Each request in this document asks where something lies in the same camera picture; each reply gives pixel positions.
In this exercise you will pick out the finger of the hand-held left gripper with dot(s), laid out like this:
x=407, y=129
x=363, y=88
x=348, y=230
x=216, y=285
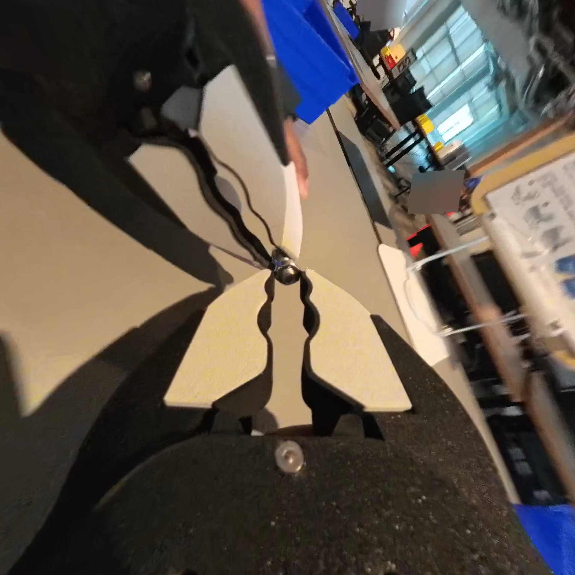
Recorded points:
x=256, y=153
x=180, y=184

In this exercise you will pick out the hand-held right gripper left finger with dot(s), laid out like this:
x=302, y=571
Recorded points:
x=225, y=355

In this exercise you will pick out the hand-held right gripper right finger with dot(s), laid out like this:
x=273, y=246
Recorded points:
x=355, y=355

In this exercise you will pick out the silver metal bolt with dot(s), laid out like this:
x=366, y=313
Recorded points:
x=287, y=270

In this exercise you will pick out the blue plastic storage bin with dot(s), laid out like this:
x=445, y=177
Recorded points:
x=550, y=544
x=310, y=54

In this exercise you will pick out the person's left hand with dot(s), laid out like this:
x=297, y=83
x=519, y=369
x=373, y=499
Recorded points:
x=299, y=175

